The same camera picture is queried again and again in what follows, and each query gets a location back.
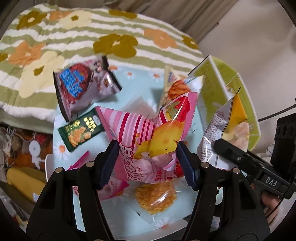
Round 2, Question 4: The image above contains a pink small snack packet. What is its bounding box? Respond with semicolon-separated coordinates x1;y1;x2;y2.
68;151;129;200

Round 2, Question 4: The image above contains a black cable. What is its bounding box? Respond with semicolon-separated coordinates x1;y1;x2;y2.
257;98;296;123

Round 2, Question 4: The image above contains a white round tape roll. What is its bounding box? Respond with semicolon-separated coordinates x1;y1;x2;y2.
29;140;41;157

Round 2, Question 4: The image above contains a clear bag orange waffle snack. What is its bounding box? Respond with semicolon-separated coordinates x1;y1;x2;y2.
135;182;177;215

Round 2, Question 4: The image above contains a pink striped snack bag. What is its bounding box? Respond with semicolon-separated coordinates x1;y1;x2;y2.
96;92;198;184

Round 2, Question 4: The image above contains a yellow potato chip bag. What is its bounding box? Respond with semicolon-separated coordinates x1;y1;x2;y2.
197;93;250;170

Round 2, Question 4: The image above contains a dark green cracker packet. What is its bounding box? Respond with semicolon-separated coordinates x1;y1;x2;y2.
58;108;104;152

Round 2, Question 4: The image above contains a floral striped blanket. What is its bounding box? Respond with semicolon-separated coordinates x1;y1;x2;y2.
1;4;203;121

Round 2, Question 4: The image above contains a white orange triangular snack bag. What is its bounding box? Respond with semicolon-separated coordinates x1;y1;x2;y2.
158;65;205;110

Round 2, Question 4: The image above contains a green cardboard box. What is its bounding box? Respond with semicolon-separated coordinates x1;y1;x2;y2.
188;55;261;151

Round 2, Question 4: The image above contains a person's right hand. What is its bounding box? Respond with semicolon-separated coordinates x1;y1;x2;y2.
259;189;280;220

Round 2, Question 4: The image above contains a yellow cushion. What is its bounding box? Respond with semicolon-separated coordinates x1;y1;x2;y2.
6;167;46;203

